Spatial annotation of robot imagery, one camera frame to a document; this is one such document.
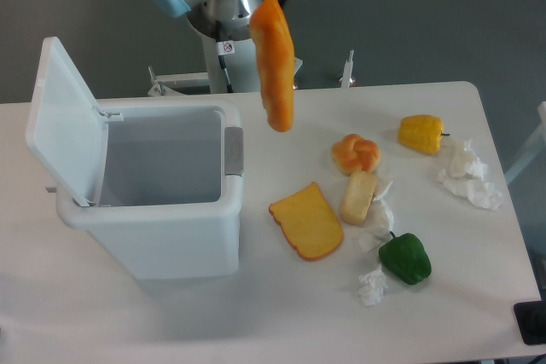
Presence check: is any yellow bell pepper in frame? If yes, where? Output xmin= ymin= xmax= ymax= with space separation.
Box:
xmin=398 ymin=114 xmax=449 ymax=154

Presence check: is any large crumpled white tissue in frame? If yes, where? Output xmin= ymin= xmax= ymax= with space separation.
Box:
xmin=436 ymin=140 xmax=503 ymax=211

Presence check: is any black device at edge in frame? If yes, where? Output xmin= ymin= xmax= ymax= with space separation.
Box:
xmin=513 ymin=301 xmax=545 ymax=345

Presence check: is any round braided bread roll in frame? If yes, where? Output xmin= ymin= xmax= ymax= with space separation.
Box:
xmin=331 ymin=134 xmax=381 ymax=175

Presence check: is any small crumpled white tissue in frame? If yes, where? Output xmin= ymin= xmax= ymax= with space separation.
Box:
xmin=357 ymin=263 xmax=388 ymax=307

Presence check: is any green bell pepper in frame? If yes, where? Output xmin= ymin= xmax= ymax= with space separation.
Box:
xmin=378 ymin=231 xmax=432 ymax=286

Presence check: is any orange toast slice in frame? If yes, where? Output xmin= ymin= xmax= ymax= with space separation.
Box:
xmin=269 ymin=182 xmax=344 ymax=261

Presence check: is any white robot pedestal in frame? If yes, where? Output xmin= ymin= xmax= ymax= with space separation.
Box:
xmin=185 ymin=0 xmax=282 ymax=94

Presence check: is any white metal base frame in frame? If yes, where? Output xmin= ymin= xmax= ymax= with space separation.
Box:
xmin=148 ymin=49 xmax=356 ymax=97

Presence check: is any white trash can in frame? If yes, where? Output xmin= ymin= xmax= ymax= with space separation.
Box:
xmin=56 ymin=96 xmax=244 ymax=280

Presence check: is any crumpled tissue under bread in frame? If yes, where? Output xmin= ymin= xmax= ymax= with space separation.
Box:
xmin=357 ymin=176 xmax=394 ymax=253

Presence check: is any white trash can lid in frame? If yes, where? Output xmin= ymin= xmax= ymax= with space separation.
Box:
xmin=26 ymin=37 xmax=124 ymax=207

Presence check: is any pale rectangular bread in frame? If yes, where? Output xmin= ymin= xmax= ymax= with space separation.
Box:
xmin=340 ymin=170 xmax=377 ymax=225

